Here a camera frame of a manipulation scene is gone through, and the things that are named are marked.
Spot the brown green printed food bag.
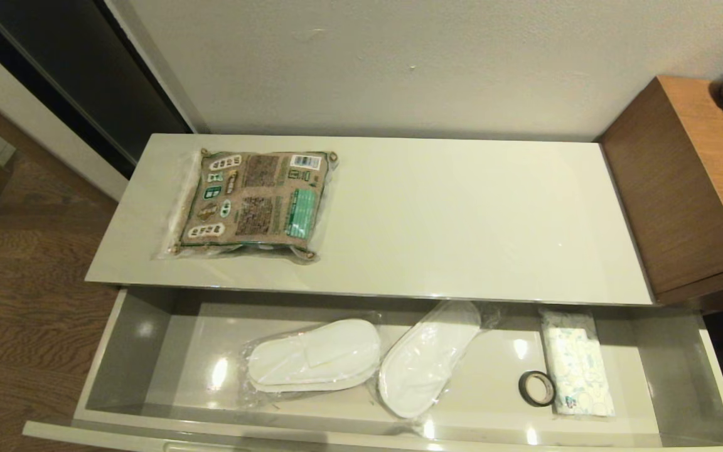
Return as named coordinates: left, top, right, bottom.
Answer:
left=150, top=148, right=339, bottom=263

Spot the white cabinet drawer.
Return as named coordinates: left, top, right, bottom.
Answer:
left=21, top=286, right=723, bottom=452

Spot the dark adhesive tape roll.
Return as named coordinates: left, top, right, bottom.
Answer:
left=518, top=370, right=556, bottom=408

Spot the white glossy cabinet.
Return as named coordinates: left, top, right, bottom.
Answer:
left=84, top=132, right=657, bottom=308

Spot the blue patterned tissue pack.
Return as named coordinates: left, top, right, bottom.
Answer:
left=538, top=307, right=617, bottom=419

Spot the dark sliding door panel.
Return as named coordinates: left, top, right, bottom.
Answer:
left=0, top=0, right=194, bottom=180

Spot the brown wooden side cabinet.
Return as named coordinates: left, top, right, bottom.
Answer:
left=600, top=75, right=723, bottom=308

